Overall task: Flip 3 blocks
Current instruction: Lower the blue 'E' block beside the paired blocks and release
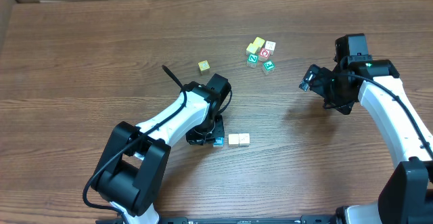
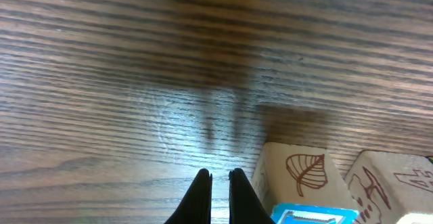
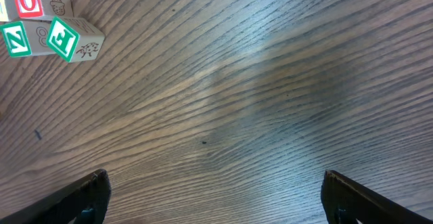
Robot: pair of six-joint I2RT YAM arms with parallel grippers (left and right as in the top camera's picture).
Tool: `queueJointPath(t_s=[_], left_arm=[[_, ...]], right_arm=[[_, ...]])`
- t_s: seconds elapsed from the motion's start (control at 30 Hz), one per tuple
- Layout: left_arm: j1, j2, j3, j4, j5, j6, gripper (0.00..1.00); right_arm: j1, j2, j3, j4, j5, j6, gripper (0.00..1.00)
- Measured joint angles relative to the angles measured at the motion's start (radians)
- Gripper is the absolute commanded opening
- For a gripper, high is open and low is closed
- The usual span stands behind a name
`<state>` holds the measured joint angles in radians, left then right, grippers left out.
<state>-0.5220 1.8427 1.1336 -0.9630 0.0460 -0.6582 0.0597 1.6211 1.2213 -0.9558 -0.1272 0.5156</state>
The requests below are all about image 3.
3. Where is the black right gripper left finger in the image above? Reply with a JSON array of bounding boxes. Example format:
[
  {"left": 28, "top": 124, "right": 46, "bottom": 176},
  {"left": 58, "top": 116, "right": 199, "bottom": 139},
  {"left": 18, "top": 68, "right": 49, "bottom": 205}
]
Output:
[{"left": 1, "top": 169, "right": 112, "bottom": 224}]

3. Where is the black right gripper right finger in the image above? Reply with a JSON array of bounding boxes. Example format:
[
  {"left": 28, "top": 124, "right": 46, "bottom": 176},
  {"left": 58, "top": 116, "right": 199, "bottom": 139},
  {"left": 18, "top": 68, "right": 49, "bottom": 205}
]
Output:
[{"left": 321, "top": 170, "right": 432, "bottom": 224}]

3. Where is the green E wooden block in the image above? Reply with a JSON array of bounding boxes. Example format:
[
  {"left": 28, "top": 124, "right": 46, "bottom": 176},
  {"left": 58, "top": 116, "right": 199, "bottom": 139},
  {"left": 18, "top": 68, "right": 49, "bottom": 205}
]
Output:
[{"left": 47, "top": 16, "right": 105, "bottom": 63}]

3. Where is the green Z wooden block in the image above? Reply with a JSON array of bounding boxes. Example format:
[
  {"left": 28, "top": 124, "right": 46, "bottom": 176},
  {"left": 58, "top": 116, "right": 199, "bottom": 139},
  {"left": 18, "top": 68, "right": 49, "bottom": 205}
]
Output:
[{"left": 1, "top": 20, "right": 55, "bottom": 58}]

